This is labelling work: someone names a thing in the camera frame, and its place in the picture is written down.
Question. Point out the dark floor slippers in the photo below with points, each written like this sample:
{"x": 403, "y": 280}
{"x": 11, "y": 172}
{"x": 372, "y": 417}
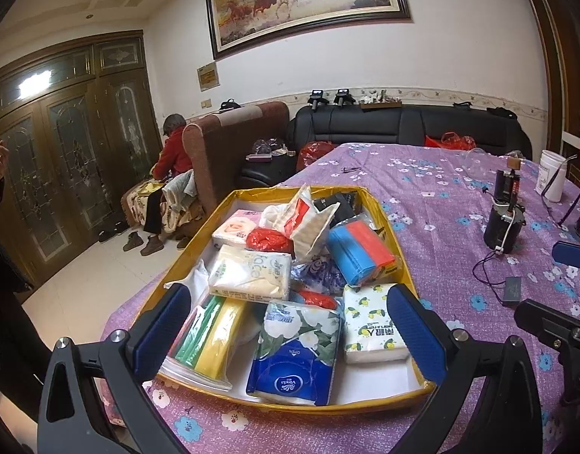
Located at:
{"x": 112, "y": 235}

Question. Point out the black foil packet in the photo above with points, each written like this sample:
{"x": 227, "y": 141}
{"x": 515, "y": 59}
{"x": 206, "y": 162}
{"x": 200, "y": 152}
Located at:
{"x": 339, "y": 208}

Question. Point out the black power adapter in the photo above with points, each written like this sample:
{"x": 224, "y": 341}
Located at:
{"x": 511, "y": 291}

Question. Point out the grey garment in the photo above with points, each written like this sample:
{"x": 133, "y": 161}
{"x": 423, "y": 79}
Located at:
{"x": 181, "y": 191}

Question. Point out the black camera device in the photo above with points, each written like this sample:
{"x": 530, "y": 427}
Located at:
{"x": 317, "y": 99}
{"x": 344, "y": 98}

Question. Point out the clear plastic container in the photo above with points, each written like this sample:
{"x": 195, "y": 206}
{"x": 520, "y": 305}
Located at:
{"x": 479, "y": 165}

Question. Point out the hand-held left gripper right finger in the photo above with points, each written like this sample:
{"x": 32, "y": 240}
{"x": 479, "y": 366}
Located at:
{"x": 410, "y": 324}

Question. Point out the blue white patterned packet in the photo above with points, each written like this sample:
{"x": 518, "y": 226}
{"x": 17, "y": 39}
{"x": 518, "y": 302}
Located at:
{"x": 318, "y": 274}

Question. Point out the white plastic bucket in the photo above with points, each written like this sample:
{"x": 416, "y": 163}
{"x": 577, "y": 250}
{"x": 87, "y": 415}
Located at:
{"x": 550, "y": 175}

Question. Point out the lemon print tissue pack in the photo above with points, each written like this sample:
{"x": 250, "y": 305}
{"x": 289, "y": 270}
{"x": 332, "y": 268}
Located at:
{"x": 373, "y": 326}

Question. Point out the white red plastic bag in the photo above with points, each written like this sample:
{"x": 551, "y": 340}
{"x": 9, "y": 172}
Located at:
{"x": 309, "y": 227}

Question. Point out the clear plastic bag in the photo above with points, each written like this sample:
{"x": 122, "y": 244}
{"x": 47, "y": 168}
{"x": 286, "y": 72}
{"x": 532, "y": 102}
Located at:
{"x": 273, "y": 146}

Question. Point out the small black bag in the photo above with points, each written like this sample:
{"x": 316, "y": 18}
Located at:
{"x": 229, "y": 105}

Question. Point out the framed horse painting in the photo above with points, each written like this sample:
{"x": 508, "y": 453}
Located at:
{"x": 309, "y": 4}

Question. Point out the blue red cloth pack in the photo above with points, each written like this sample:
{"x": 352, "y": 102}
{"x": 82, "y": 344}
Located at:
{"x": 361, "y": 253}

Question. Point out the wooden door frame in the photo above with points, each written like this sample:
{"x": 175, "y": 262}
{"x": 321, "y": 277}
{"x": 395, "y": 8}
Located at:
{"x": 555, "y": 56}

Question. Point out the pink tissue pack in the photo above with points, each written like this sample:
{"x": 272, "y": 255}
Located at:
{"x": 235, "y": 231}

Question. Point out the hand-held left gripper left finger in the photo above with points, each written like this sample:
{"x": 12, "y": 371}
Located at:
{"x": 162, "y": 326}

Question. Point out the pile of small ornaments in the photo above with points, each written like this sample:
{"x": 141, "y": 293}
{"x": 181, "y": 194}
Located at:
{"x": 380, "y": 98}

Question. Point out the yellow cardboard tray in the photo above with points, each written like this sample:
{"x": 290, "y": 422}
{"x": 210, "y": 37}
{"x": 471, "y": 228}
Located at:
{"x": 380, "y": 380}

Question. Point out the yellow wall plaque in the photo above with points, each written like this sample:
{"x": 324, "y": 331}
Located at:
{"x": 208, "y": 75}

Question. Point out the zip bag of coloured cloths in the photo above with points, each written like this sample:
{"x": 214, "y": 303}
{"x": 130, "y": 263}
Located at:
{"x": 209, "y": 340}

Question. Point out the blue floral tissue pack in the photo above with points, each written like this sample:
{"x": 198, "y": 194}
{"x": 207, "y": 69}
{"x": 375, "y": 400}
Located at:
{"x": 290, "y": 354}

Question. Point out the brown armchair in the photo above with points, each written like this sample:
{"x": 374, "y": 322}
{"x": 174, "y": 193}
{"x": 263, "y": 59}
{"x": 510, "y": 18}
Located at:
{"x": 233, "y": 151}

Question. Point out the wooden glass-panel doors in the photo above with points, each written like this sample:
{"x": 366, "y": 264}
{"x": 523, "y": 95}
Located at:
{"x": 72, "y": 151}

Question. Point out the black leather sofa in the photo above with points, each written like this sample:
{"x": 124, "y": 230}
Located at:
{"x": 389, "y": 123}

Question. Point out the cream tissue pack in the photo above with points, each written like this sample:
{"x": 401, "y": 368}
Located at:
{"x": 250, "y": 274}

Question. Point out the black red battery box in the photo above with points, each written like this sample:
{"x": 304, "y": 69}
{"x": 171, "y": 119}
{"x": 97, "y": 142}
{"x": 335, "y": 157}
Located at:
{"x": 507, "y": 182}

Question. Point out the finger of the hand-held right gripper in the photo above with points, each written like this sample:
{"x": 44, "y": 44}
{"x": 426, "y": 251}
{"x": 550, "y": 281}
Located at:
{"x": 545, "y": 321}
{"x": 574, "y": 255}

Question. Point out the floral sofa cover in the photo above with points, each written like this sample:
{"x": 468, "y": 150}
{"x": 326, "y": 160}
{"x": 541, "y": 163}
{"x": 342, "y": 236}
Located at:
{"x": 136, "y": 205}

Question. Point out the small red mesh bag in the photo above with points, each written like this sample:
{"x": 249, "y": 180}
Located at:
{"x": 318, "y": 300}
{"x": 268, "y": 242}

